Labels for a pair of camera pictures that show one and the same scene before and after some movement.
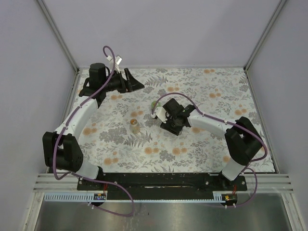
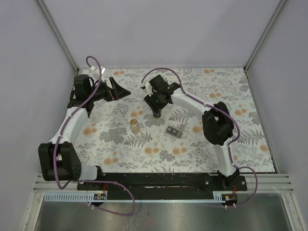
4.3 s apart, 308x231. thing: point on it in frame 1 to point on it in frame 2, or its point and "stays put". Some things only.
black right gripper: x=167 y=126 to x=150 y=102
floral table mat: x=120 y=135 stays put
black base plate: x=162 y=183 stays put
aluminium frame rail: x=47 y=182 stays put
